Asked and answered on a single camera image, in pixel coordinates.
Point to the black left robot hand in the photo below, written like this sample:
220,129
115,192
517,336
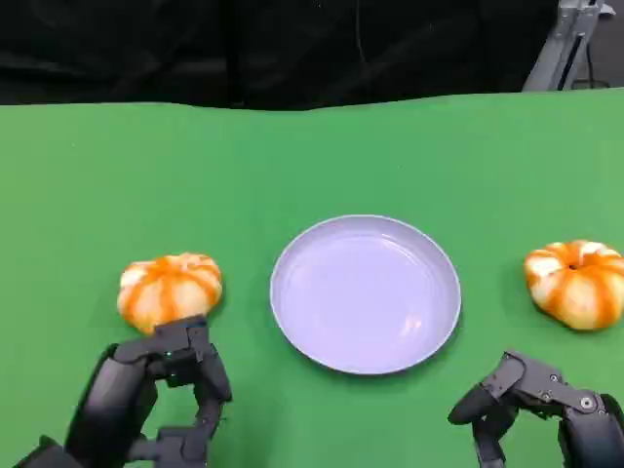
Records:
122,385

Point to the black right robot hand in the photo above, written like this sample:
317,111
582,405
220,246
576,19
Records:
551,390

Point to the orange and white bread roll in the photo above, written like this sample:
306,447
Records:
575,285
168,287

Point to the lilac plate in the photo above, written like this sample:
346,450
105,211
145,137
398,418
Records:
365,295

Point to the black backdrop curtain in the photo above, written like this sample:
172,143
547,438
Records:
263,49

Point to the grey metal frame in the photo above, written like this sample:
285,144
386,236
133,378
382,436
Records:
568,46

